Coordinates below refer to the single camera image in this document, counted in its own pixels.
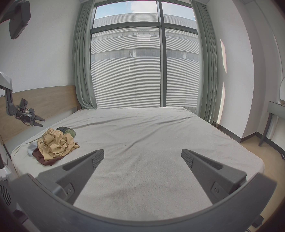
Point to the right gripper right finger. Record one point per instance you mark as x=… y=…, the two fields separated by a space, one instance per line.
x=217 y=175

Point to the window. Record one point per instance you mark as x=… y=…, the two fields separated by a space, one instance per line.
x=145 y=64

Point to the grey small table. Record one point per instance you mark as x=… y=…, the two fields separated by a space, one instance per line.
x=281 y=111

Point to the pile of clothes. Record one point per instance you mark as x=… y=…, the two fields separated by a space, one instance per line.
x=56 y=145

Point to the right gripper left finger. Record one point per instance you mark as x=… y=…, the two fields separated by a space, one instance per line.
x=67 y=175

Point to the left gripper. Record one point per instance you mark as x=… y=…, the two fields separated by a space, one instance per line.
x=27 y=117

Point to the bed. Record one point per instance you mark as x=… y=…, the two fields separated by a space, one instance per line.
x=142 y=139

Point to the grey-green curtain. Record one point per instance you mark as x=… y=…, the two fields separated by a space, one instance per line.
x=84 y=57
x=206 y=64

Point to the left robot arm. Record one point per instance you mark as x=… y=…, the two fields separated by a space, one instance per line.
x=3 y=80

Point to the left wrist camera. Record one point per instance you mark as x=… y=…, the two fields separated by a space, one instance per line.
x=24 y=103

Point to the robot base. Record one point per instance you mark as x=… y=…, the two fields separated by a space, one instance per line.
x=3 y=195

